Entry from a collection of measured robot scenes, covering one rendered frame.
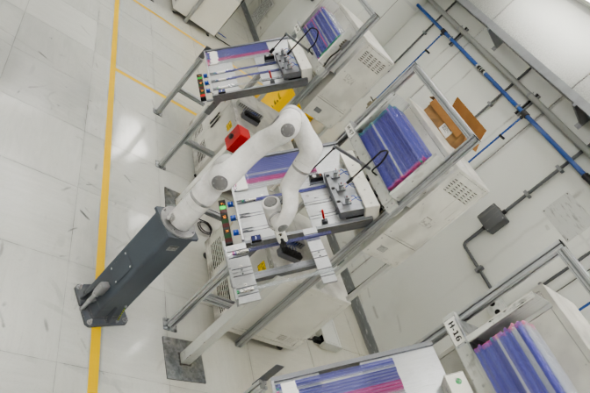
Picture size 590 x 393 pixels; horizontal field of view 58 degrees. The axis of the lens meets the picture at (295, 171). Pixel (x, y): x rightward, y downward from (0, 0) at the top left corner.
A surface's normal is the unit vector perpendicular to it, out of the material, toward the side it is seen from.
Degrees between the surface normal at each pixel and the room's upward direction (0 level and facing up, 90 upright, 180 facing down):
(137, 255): 90
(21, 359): 0
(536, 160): 90
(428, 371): 44
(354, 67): 90
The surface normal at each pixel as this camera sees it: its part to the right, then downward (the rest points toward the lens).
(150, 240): -0.60, -0.17
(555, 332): -0.72, -0.40
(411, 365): -0.03, -0.75
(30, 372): 0.66, -0.65
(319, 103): 0.22, 0.64
